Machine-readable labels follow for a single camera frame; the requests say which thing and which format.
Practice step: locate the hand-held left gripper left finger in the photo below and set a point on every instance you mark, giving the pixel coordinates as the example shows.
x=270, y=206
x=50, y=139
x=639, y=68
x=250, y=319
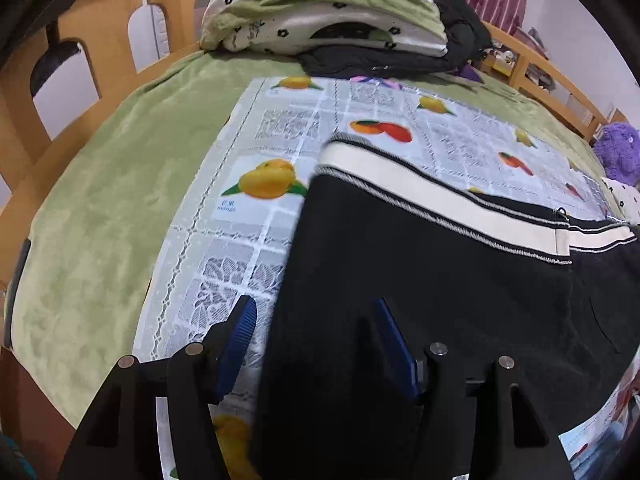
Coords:
x=240, y=340

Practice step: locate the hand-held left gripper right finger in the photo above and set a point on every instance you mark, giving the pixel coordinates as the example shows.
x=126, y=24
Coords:
x=395, y=350

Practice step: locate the black pants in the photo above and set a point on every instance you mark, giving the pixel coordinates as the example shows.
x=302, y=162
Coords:
x=450, y=285

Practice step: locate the green plush blanket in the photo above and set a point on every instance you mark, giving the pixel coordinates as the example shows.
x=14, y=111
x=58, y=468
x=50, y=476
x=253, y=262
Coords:
x=100, y=220

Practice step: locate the fruit print plastic tablecloth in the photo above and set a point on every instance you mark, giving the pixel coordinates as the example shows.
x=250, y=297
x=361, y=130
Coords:
x=260, y=130

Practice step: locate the lilac patterned cloth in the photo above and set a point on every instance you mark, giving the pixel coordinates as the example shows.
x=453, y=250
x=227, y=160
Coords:
x=372, y=81

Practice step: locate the flower print pillow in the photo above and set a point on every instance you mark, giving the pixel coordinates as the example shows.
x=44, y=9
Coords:
x=625, y=197

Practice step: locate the purple cloth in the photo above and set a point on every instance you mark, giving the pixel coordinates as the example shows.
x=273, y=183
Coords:
x=472, y=75

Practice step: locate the black padded jacket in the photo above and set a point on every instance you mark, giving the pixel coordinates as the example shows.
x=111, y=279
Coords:
x=360, y=62

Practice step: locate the purple plush toy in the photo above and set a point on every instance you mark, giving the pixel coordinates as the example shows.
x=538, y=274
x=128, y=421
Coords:
x=620, y=150

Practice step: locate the black coat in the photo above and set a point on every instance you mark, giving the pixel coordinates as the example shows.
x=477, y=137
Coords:
x=465, y=25

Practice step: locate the folded flower print quilt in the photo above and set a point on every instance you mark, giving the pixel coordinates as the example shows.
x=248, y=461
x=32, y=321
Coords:
x=325, y=5

